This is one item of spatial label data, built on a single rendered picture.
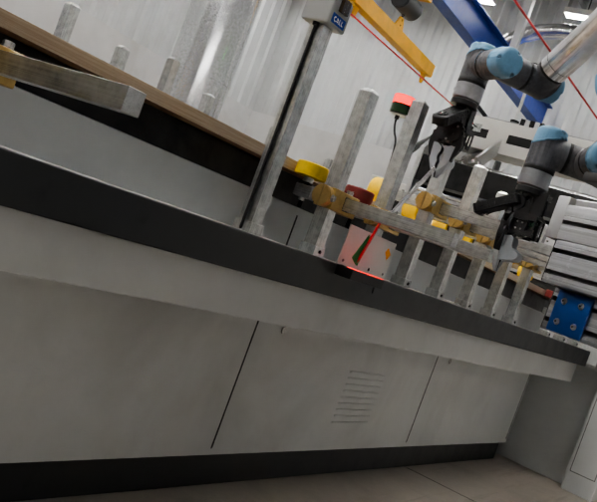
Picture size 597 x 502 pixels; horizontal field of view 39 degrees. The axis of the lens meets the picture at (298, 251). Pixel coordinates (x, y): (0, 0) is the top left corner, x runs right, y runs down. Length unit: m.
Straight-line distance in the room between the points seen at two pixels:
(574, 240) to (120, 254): 0.88
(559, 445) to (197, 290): 3.28
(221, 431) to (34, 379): 0.70
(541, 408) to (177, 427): 2.90
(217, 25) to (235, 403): 4.21
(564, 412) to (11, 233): 3.73
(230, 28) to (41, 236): 4.90
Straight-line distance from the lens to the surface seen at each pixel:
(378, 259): 2.17
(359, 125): 1.94
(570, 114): 11.59
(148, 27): 11.53
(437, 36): 12.55
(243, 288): 1.78
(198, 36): 6.16
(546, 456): 4.71
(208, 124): 1.77
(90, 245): 1.44
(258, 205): 1.70
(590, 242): 1.70
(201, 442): 2.24
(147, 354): 1.94
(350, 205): 1.94
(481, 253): 2.06
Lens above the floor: 0.72
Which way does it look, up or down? 1 degrees down
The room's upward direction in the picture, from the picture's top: 20 degrees clockwise
